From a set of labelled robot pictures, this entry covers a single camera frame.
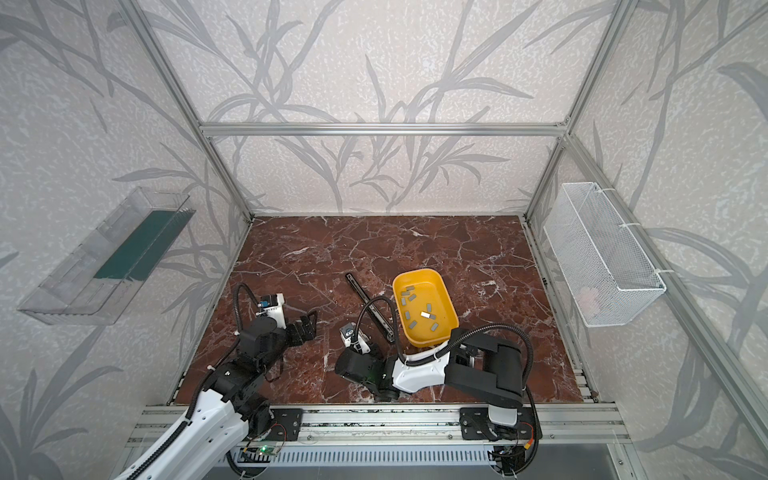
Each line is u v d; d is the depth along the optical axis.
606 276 0.62
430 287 0.99
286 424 0.73
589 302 0.72
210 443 0.56
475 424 0.74
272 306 0.71
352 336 0.72
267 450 0.71
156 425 0.75
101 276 0.64
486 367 0.48
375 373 0.64
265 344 0.62
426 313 0.93
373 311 0.93
